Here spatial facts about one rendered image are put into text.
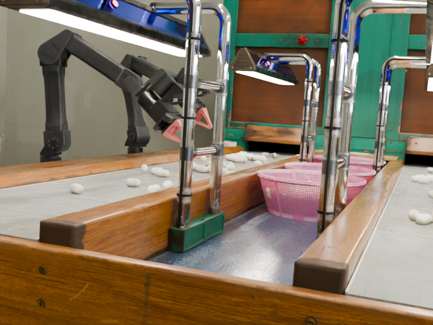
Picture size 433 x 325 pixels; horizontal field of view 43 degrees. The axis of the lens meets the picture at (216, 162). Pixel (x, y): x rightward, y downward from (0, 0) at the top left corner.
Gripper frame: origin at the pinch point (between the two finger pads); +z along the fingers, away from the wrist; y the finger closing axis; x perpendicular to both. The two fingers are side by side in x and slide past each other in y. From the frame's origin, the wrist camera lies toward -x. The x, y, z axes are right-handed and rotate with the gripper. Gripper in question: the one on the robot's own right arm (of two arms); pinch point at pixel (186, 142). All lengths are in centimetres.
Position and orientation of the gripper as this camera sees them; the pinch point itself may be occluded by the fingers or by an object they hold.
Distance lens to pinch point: 160.6
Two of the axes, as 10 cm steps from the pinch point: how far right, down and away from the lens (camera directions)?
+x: -6.6, 6.9, 2.9
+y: 3.5, -0.6, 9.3
